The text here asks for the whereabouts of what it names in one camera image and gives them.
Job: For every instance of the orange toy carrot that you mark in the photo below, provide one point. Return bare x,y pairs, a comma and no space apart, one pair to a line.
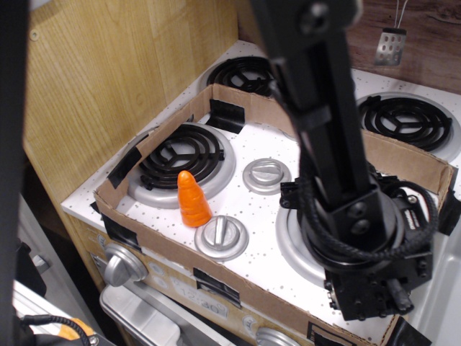
194,208

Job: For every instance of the front right black burner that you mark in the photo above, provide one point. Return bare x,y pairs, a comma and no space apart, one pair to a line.
293,249

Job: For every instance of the hanging silver spatula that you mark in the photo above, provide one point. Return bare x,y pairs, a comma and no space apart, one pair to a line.
389,51

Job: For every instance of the back right black burner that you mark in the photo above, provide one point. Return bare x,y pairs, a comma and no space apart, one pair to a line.
412,119

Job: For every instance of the silver stove knob front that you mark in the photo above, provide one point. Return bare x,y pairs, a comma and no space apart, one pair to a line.
222,238

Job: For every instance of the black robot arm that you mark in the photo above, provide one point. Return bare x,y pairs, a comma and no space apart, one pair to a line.
305,42

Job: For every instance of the silver stove knob centre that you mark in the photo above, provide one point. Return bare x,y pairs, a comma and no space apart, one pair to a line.
265,176

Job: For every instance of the front left black burner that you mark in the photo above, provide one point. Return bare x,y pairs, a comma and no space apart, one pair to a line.
200,149

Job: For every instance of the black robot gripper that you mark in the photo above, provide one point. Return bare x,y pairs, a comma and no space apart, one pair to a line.
374,250

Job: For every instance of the back left black burner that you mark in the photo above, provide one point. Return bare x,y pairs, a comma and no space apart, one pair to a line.
248,73

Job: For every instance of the black burner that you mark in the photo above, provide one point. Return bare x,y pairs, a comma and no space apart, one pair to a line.
248,73
412,119
293,249
200,149

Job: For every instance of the silver stove knob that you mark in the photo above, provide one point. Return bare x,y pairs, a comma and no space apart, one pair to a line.
265,176
222,238

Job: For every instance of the silver oven dial right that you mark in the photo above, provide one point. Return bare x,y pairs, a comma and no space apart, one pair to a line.
266,336

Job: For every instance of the silver oven door handle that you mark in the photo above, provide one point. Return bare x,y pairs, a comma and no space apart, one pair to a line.
154,319

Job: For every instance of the silver oven dial left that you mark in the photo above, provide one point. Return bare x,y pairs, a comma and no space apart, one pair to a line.
122,266

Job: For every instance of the oven clock display label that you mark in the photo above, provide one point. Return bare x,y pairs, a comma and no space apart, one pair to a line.
199,298

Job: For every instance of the silver oven dial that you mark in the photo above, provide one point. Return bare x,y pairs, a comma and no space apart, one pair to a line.
266,336
122,266

